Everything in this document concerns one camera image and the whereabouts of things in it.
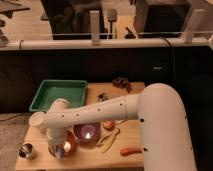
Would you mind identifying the red bowl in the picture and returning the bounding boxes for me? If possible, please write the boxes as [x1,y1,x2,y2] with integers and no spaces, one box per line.
[47,130,77,158]

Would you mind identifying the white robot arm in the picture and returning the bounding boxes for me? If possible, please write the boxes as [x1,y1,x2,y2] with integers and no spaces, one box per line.
[44,83,197,171]

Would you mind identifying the purple bowl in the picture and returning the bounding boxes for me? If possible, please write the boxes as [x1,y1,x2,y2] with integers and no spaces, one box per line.
[73,123,101,143]

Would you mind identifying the white paper cup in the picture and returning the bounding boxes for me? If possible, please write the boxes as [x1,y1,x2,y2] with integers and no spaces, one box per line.
[29,112,46,132]

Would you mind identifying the small metal cup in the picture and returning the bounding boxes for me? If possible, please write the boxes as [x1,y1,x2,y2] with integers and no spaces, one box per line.
[18,143,36,160]

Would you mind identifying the yellow banana peel toy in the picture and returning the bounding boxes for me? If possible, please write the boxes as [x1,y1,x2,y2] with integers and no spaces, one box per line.
[97,128,120,153]

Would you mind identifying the small orange fruit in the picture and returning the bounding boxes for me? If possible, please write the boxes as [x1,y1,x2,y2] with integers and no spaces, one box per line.
[102,120,115,130]

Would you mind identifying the green plastic tray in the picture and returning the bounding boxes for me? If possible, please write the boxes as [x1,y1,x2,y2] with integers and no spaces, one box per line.
[29,79,87,112]

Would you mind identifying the orange sausage toy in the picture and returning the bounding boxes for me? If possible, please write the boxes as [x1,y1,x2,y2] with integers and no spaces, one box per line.
[120,147,142,156]

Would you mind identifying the dark grape bunch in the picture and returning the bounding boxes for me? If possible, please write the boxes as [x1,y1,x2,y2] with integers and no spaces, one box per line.
[112,77,131,93]

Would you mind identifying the black office chair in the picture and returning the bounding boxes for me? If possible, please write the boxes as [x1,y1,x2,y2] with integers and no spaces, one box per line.
[41,0,107,40]

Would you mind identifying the black cable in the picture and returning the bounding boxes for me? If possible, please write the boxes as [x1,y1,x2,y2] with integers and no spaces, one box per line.
[161,37,178,88]

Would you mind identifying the white table rail frame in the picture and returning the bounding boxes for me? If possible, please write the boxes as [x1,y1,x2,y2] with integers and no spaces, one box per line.
[0,11,213,50]

